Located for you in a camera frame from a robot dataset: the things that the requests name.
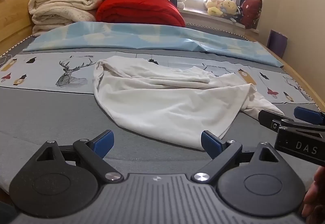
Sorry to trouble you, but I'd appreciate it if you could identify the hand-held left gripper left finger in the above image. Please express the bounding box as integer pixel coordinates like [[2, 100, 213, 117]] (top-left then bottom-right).
[[38, 130, 125, 184]]

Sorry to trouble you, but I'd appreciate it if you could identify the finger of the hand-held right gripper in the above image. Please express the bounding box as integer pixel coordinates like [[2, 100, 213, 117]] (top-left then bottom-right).
[[294, 106, 325, 125], [258, 109, 293, 134]]

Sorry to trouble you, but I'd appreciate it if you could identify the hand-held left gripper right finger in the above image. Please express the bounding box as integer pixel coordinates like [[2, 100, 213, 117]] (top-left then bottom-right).
[[191, 130, 281, 184]]

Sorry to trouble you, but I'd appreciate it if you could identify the white long-sleeved shirt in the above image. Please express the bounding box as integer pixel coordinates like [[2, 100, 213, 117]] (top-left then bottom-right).
[[93, 56, 285, 151]]

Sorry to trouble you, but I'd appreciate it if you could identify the person's right hand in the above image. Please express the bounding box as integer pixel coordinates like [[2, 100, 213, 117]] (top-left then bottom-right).
[[302, 166, 325, 217]]

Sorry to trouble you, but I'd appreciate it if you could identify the deer and lantern printed sheet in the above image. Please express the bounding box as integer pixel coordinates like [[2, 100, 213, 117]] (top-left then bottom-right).
[[0, 50, 315, 106]]

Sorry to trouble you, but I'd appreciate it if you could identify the black and white plush toy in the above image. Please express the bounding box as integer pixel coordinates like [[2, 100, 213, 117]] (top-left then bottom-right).
[[230, 9, 242, 23]]

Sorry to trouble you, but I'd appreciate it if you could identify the dark red patterned cushion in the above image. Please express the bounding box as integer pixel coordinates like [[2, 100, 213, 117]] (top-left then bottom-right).
[[240, 0, 263, 29]]

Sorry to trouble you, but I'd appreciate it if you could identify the light blue patterned sheet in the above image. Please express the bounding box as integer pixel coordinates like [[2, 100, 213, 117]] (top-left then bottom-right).
[[23, 21, 284, 68]]

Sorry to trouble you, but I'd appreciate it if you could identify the yellow round-headed plush toy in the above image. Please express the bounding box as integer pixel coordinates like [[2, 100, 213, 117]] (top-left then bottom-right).
[[222, 0, 239, 18]]

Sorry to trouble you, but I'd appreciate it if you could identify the pale yellow plush toy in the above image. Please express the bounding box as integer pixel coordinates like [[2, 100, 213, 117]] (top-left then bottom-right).
[[205, 0, 226, 17]]

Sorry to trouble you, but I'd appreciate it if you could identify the white window sill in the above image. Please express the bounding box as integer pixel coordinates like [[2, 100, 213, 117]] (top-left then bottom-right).
[[178, 1, 256, 27]]

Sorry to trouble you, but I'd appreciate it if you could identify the red folded quilt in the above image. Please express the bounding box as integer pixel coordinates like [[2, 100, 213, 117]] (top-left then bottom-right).
[[96, 0, 186, 28]]

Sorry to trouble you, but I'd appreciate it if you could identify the cream folded fleece blanket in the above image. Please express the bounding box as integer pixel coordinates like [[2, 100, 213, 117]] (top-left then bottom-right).
[[28, 0, 103, 37]]

